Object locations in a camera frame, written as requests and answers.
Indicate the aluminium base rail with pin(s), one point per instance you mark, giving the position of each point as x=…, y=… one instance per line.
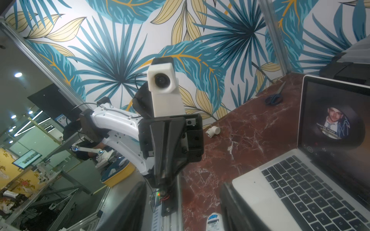
x=168, y=215

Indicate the white wireless mouse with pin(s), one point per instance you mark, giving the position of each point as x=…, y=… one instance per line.
x=215, y=222

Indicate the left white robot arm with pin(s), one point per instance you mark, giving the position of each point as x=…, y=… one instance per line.
x=117, y=129

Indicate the silver laptop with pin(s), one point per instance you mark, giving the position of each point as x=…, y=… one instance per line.
x=324, y=183

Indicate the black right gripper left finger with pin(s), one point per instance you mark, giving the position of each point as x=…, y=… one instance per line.
x=129, y=214

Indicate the right aluminium frame post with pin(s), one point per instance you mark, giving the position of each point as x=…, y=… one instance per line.
x=275, y=44

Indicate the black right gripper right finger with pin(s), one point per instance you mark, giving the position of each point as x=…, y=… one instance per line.
x=234, y=210

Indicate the white pipe elbow fitting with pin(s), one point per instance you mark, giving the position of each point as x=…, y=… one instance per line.
x=214, y=130

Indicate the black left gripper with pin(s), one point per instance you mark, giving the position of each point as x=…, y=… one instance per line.
x=173, y=142

